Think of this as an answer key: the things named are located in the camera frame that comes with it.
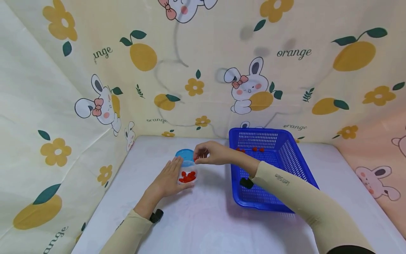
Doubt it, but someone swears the person's left hand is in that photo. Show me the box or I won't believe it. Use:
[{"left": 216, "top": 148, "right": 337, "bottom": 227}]
[{"left": 143, "top": 156, "right": 195, "bottom": 209}]

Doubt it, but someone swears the person's right hand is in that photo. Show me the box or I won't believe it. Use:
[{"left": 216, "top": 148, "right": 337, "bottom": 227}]
[{"left": 193, "top": 141, "right": 238, "bottom": 166}]

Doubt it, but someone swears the clear plastic jar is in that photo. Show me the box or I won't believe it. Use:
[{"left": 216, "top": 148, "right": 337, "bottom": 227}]
[{"left": 177, "top": 160, "right": 199, "bottom": 185}]

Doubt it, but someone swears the person's right forearm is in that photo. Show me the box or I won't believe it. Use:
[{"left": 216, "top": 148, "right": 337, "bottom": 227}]
[{"left": 236, "top": 152, "right": 377, "bottom": 254}]

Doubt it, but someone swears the person's left forearm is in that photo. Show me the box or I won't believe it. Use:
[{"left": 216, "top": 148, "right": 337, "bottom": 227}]
[{"left": 99, "top": 198, "right": 158, "bottom": 254}]

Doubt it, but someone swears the pile of red candies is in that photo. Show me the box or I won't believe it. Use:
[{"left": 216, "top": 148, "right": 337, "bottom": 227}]
[{"left": 178, "top": 171, "right": 197, "bottom": 183}]

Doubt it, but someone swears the blue round lid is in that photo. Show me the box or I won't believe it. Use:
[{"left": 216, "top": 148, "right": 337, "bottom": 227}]
[{"left": 175, "top": 149, "right": 195, "bottom": 163}]

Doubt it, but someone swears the blue plastic basket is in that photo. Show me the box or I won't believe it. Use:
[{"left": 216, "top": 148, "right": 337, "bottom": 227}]
[{"left": 228, "top": 128, "right": 320, "bottom": 213}]

